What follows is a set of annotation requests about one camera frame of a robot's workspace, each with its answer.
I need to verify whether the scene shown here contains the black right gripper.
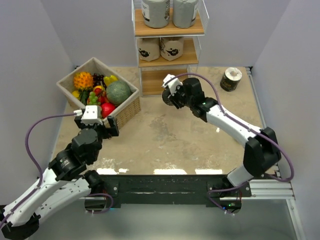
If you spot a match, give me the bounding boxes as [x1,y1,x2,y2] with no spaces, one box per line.
[165,83,194,109]

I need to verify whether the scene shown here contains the black white roll back corner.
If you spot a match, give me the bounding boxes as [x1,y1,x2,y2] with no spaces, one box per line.
[220,67,243,92]

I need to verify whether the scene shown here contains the brown roll edge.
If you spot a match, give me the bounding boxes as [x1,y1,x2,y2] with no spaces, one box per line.
[160,36,185,61]

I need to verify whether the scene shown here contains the brown roll table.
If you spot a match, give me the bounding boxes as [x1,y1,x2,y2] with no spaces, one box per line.
[137,37,160,62]

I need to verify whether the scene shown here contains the grey roll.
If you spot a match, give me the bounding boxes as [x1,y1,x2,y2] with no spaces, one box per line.
[172,0,199,29]
[141,0,170,29]

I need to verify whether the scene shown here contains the black white roll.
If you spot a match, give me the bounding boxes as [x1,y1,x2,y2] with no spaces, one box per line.
[161,88,174,106]

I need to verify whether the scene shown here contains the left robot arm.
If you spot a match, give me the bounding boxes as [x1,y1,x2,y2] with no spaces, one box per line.
[0,116,119,240]

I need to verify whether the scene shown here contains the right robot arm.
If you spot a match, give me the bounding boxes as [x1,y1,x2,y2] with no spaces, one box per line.
[162,77,281,197]

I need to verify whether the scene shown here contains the red apple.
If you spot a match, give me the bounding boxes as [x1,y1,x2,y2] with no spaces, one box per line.
[100,102,116,119]

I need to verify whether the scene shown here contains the green grape bunch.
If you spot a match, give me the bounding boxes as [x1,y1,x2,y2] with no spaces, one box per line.
[86,91,98,105]

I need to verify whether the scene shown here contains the wicker basket with cloth liner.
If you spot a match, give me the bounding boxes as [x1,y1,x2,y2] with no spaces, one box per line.
[56,57,141,128]

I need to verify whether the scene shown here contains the green netted melon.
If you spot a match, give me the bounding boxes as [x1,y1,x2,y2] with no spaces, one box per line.
[106,80,132,106]

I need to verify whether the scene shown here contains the dark purple grapes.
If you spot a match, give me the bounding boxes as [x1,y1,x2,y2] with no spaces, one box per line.
[92,73,105,87]

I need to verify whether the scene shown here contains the orange pineapple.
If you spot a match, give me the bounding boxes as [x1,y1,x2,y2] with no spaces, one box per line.
[73,71,94,91]

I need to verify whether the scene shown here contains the yellow bananas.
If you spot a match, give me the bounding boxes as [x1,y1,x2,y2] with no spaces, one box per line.
[103,75,118,87]

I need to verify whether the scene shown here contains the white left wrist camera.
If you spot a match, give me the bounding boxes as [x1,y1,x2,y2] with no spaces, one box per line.
[81,105,103,125]

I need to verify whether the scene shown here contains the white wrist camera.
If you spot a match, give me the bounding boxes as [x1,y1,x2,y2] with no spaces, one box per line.
[161,74,183,96]
[81,105,103,125]

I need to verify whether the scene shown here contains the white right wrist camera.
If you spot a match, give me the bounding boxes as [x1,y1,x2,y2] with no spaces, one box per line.
[161,74,183,96]

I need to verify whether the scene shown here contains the white wire wooden shelf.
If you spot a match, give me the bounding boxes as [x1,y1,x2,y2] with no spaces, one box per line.
[131,0,210,97]

